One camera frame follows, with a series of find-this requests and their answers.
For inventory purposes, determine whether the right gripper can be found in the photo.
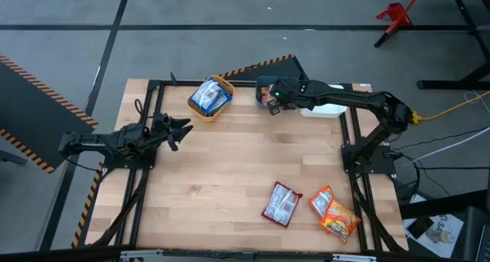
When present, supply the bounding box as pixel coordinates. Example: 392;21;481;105
267;77;305;116

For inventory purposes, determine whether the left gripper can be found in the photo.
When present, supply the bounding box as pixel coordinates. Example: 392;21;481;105
149;111;194;153

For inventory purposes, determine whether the yellow plastic bin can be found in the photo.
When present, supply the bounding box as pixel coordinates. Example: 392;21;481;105
186;74;236;123

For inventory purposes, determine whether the orange Maruchan noodle packet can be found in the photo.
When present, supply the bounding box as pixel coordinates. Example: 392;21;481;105
309;185;335;220
319;195;362;245

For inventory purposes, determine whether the teal plastic bin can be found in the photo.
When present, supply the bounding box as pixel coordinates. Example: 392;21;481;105
255;76;302;110

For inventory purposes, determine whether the white plastic bin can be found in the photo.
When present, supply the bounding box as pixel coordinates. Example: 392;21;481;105
299;84;348;120

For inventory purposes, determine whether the yellow-black hazard tape strip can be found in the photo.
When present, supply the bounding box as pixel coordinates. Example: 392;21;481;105
71;162;105;249

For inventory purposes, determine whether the red stand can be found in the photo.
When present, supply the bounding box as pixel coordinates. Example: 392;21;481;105
374;0;428;48

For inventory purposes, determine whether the large black hazard-striped mat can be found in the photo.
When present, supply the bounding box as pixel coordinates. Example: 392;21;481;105
0;54;99;174

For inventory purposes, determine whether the black phone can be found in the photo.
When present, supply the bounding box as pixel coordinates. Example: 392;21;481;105
407;216;434;240

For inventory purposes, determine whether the black bar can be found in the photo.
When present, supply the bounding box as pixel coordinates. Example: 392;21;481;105
399;188;489;219

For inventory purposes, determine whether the white printed paper sheet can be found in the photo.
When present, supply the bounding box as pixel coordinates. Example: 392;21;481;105
403;214;465;259

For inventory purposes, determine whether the small clear bottle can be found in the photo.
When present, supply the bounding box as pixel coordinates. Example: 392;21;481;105
424;229;455;245

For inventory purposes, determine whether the black aluminium table frame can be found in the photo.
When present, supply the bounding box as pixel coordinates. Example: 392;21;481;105
86;72;409;262

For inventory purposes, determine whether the yellow extension cord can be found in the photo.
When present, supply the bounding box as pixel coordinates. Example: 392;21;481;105
409;89;490;126

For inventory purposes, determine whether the black cable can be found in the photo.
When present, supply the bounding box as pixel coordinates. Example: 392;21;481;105
382;126;490;186

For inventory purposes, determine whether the white cable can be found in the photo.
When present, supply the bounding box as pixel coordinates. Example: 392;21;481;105
405;126;490;167

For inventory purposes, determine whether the black desk frame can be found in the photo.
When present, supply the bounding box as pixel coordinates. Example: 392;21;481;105
416;0;490;90

